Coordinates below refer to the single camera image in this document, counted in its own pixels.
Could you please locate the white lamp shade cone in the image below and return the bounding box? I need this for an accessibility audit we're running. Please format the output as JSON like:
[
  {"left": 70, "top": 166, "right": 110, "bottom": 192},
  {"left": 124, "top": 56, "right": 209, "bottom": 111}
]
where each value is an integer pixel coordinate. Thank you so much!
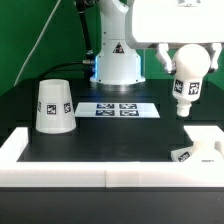
[{"left": 36, "top": 79, "right": 76, "bottom": 134}]

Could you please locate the black cable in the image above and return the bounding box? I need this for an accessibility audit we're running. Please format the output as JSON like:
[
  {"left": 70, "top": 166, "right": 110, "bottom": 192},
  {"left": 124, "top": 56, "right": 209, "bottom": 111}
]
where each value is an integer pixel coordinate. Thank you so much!
[{"left": 19, "top": 0, "right": 98, "bottom": 84}]

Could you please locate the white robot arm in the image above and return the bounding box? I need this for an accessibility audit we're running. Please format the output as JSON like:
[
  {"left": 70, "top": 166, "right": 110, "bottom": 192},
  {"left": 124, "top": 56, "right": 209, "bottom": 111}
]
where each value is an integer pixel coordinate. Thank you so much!
[{"left": 90, "top": 0, "right": 224, "bottom": 90}]

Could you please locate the white foam wall frame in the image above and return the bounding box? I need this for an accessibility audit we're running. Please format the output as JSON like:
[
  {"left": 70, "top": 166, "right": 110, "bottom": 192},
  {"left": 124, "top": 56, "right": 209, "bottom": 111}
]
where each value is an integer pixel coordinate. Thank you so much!
[{"left": 0, "top": 127, "right": 224, "bottom": 188}]

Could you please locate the white marker sheet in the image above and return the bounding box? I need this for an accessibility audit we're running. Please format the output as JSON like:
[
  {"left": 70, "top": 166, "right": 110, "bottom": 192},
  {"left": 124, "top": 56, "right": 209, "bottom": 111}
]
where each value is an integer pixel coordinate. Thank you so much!
[{"left": 75, "top": 102, "right": 160, "bottom": 118}]

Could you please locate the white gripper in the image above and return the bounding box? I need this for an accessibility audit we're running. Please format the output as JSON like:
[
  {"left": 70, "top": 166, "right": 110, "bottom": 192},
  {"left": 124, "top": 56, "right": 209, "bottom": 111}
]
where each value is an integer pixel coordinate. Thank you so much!
[{"left": 125, "top": 0, "right": 224, "bottom": 75}]

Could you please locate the white cable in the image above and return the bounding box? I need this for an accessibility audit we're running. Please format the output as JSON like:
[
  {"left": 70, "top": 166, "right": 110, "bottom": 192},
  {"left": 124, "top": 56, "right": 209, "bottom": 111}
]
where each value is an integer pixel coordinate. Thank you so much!
[{"left": 13, "top": 0, "right": 63, "bottom": 88}]

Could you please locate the white lamp bulb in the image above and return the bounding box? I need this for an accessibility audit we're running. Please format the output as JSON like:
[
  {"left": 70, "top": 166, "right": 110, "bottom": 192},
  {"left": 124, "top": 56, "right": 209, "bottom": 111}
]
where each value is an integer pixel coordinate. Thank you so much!
[{"left": 172, "top": 44, "right": 210, "bottom": 117}]

